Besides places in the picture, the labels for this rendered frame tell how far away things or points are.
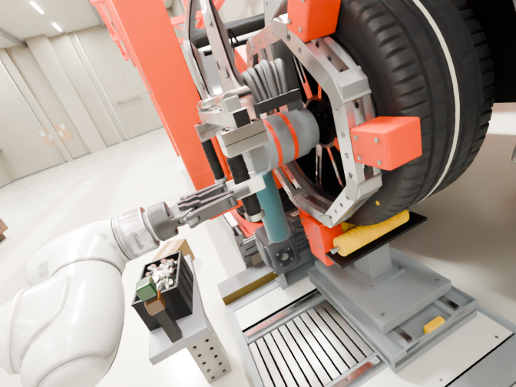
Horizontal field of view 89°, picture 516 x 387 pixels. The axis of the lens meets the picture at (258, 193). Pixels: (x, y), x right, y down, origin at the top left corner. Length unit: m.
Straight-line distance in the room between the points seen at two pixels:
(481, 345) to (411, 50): 0.92
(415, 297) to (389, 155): 0.68
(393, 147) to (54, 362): 0.54
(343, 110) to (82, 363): 0.53
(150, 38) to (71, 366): 0.98
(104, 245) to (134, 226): 0.06
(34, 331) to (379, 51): 0.65
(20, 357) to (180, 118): 0.87
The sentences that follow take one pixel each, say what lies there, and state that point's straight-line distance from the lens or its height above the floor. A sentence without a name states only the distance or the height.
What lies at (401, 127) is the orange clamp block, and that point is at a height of 0.88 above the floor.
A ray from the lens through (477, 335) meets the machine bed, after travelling 1.20.
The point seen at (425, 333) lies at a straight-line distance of 1.09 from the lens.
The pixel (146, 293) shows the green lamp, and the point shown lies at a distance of 0.75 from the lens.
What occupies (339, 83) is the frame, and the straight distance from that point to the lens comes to 0.53.
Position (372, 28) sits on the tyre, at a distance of 0.58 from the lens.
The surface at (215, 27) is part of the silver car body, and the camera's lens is 2.10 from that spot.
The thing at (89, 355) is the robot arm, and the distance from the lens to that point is 0.41.
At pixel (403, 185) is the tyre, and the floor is 0.73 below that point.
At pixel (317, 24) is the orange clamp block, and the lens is 0.60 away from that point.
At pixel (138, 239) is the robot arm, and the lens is 0.53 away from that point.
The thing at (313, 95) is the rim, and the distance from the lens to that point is 0.81.
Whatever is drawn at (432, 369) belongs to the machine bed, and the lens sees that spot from 1.11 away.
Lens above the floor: 1.02
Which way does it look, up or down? 23 degrees down
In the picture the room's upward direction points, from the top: 19 degrees counter-clockwise
